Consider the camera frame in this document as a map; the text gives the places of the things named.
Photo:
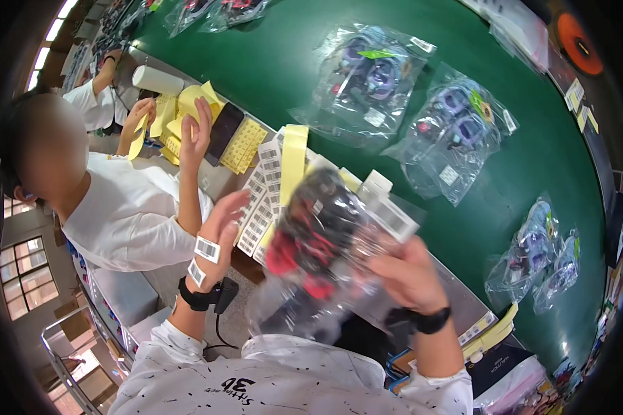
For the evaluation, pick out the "person's right hand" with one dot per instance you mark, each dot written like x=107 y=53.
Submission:
x=415 y=280

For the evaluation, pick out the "person's left hand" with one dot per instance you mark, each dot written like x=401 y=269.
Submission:
x=219 y=238

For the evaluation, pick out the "person's left fingers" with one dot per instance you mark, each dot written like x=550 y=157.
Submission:
x=232 y=207

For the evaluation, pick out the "person's right fingers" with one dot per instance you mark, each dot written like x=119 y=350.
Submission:
x=387 y=262

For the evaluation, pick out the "clear bag with black toy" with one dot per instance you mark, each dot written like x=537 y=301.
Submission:
x=322 y=228

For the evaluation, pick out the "pile of barcode label sheets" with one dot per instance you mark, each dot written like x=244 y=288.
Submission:
x=262 y=207

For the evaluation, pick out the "white barcode sticker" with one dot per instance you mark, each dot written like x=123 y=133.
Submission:
x=207 y=249
x=197 y=272

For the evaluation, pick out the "yellow label sheets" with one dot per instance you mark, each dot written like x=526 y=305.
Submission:
x=245 y=145

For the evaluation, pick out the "black wrist band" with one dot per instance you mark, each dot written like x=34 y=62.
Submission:
x=200 y=299
x=431 y=320

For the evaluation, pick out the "black phone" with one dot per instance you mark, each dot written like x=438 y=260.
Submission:
x=224 y=132

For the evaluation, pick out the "long yellow backing strip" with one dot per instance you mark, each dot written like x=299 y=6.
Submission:
x=294 y=161

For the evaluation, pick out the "heap of yellow backing paper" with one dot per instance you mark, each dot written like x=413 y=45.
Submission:
x=187 y=103

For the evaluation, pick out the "small yellow paper strip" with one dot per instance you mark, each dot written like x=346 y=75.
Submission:
x=138 y=137

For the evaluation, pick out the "stack of yellow sheets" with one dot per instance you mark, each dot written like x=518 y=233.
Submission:
x=493 y=332

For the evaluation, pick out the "clear bag with purple toy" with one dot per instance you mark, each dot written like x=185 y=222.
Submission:
x=454 y=129
x=529 y=249
x=368 y=78
x=563 y=269

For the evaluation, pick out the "white paper roll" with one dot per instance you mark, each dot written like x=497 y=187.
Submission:
x=158 y=80

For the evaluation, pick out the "black cardboard box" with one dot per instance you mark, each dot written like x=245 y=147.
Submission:
x=501 y=371

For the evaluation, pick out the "person's body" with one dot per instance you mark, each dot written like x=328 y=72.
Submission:
x=270 y=378

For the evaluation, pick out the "pink plastic bag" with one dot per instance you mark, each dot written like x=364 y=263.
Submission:
x=514 y=391

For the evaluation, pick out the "clear bag with dark toy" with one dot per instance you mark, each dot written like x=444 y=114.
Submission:
x=236 y=13
x=184 y=13

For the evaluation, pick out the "cluttered work table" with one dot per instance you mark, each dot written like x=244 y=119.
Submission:
x=101 y=36

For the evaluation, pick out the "heap of packed goods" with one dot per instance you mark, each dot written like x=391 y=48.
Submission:
x=597 y=342

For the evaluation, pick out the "row of ceiling lights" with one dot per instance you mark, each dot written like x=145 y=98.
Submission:
x=44 y=49

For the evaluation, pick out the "yellow paper tags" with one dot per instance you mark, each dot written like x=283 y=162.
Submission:
x=576 y=101

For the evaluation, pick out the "heap of white plastic bags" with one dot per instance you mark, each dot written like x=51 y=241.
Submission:
x=519 y=26

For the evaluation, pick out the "orange round disc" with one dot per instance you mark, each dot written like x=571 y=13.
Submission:
x=579 y=46

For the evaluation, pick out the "metal cart frame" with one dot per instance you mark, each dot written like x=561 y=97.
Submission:
x=62 y=363

